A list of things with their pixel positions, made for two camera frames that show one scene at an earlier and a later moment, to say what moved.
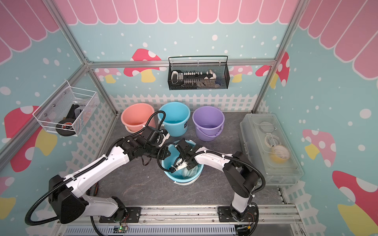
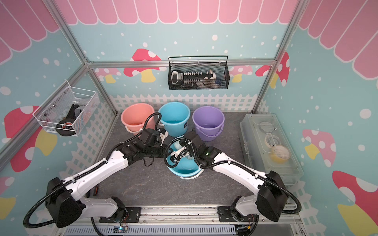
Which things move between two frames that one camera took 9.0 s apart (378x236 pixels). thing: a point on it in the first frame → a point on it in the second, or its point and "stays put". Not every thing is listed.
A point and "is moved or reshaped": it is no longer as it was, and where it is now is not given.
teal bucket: [176, 118] stays put
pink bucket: [135, 116] stays put
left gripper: [163, 155] stays put
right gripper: [189, 167] → [182, 142]
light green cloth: [186, 173] → [177, 145]
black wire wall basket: [200, 72] stays put
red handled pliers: [95, 191] stays put
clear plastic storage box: [267, 147] stays put
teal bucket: [183, 176] is moved or reshaped
